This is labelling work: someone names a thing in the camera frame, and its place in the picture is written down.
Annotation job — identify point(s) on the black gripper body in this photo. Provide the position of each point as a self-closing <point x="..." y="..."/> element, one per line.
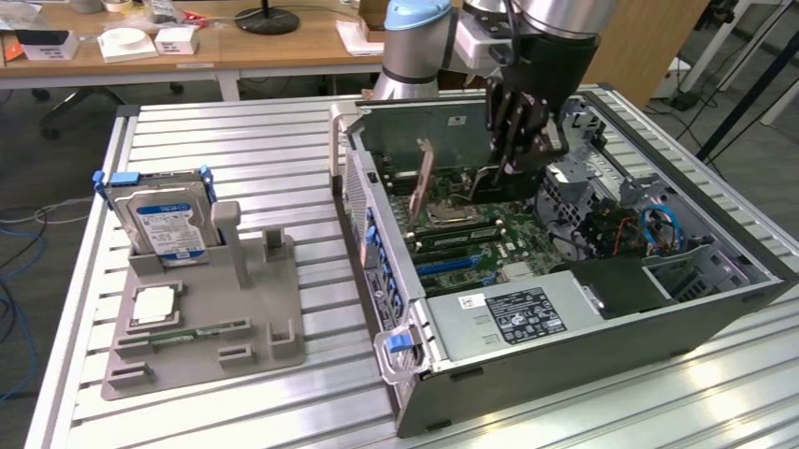
<point x="555" y="70"/>

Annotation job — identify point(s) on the green graphics card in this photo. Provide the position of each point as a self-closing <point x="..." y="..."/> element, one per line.
<point x="423" y="182"/>

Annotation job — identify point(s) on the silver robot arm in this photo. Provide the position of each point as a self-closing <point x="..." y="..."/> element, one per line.
<point x="424" y="51"/>

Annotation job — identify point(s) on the metal disk bay cage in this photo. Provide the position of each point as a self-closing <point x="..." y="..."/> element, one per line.
<point x="580" y="187"/>

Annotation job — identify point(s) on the wooden cabinet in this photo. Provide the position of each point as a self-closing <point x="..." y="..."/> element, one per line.
<point x="648" y="56"/>

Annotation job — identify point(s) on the green motherboard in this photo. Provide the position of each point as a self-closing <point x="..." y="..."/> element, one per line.
<point x="518" y="234"/>

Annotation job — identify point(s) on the silver CPU socket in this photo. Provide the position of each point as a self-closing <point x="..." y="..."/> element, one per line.
<point x="452" y="215"/>

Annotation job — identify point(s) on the black floor power box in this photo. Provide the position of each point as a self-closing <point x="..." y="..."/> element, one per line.
<point x="687" y="100"/>

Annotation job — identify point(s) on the white paper stack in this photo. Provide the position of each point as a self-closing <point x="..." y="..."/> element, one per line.
<point x="356" y="42"/>

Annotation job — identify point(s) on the silver chipset heatsink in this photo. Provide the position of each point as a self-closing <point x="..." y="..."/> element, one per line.
<point x="516" y="272"/>

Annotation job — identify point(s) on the black expansion slot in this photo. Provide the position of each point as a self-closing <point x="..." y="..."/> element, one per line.
<point x="446" y="255"/>

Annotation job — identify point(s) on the brown cardboard box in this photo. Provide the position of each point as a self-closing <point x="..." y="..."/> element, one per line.
<point x="372" y="11"/>

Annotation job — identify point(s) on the blue expansion slot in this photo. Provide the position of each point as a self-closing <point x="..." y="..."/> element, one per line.
<point x="450" y="265"/>

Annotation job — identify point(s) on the black stand pole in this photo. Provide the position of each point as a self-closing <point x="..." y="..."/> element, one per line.
<point x="750" y="103"/>

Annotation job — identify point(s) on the blue slot retainer clip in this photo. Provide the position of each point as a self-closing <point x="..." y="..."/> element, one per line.
<point x="374" y="236"/>
<point x="394" y="301"/>
<point x="378" y="252"/>
<point x="388" y="285"/>
<point x="383" y="269"/>

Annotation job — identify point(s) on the black plastic shroud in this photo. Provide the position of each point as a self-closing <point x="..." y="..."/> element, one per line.
<point x="618" y="285"/>

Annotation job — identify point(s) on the black lamp base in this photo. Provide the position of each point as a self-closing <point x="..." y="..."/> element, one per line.
<point x="268" y="23"/>

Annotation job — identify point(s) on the grey power supply unit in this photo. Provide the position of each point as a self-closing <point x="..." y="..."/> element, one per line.
<point x="474" y="327"/>

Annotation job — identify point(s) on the blue case latch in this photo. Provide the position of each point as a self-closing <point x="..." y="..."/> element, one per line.
<point x="399" y="343"/>

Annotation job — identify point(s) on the black open PC case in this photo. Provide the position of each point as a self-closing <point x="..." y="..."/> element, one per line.
<point x="562" y="374"/>

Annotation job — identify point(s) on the small white box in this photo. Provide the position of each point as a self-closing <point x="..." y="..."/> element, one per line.
<point x="175" y="42"/>

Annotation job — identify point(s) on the white square stand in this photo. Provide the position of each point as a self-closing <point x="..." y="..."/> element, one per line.
<point x="128" y="44"/>

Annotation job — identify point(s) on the grey parts rack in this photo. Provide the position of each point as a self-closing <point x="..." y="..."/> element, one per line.
<point x="206" y="304"/>

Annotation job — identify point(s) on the wooden desk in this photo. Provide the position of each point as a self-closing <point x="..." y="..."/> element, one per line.
<point x="87" y="68"/>

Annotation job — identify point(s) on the green RAM stick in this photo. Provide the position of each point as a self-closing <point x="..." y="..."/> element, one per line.
<point x="187" y="334"/>

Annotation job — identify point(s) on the silver CPU chip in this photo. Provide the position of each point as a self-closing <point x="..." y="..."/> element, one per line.
<point x="155" y="305"/>

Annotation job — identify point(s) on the grey cup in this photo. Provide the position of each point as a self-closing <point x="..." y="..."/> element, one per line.
<point x="86" y="5"/>

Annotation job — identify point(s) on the black office chair base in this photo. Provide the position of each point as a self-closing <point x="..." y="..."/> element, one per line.
<point x="52" y="131"/>

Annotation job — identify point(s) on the white box black top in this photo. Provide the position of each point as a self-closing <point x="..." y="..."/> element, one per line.
<point x="50" y="51"/>

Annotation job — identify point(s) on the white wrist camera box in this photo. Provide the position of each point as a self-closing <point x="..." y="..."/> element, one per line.
<point x="478" y="47"/>

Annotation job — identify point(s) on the white table frame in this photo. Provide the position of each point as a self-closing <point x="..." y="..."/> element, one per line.
<point x="707" y="53"/>

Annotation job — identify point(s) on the hard disk with blue bracket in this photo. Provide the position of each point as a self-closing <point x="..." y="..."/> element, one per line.
<point x="166" y="224"/>

